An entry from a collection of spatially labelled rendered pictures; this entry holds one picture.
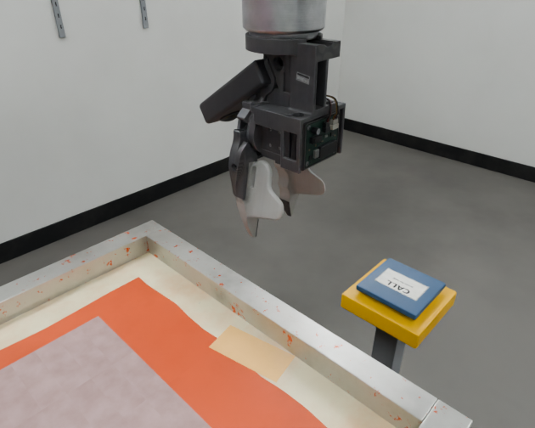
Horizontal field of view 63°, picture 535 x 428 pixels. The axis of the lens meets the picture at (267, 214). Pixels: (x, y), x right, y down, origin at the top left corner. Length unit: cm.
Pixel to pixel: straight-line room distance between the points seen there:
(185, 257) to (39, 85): 192
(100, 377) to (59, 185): 214
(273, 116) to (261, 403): 33
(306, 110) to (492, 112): 331
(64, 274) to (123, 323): 13
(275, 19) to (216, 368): 41
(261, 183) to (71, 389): 34
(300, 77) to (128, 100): 238
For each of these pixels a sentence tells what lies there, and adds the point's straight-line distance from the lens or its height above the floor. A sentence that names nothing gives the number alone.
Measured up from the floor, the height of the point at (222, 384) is 96.
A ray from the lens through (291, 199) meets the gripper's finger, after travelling 52.
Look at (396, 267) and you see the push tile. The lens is 74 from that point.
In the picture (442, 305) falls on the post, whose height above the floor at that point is 95.
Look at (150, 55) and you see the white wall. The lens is 279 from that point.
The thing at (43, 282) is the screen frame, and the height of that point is 99.
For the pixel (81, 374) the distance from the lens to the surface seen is 62.
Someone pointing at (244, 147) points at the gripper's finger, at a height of 124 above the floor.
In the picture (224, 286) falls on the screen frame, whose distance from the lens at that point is 64.
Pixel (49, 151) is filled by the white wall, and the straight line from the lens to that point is 261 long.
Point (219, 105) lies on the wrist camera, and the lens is 47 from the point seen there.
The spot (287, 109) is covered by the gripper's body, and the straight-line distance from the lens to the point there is 41.
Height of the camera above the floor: 140
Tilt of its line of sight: 30 degrees down
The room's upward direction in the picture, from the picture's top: straight up
